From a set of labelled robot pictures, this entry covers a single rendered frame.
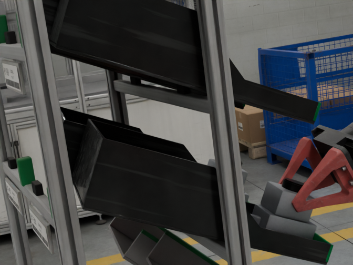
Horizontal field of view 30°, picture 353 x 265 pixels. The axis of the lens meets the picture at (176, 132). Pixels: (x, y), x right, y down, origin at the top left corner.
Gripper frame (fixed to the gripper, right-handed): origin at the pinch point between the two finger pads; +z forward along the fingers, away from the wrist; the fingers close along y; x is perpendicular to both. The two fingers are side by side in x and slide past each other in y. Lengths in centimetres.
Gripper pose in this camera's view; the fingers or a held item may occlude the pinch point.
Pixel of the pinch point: (290, 197)
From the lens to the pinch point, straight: 78.3
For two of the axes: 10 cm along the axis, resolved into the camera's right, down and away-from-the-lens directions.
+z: -8.1, 5.6, -1.4
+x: 5.0, 8.1, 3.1
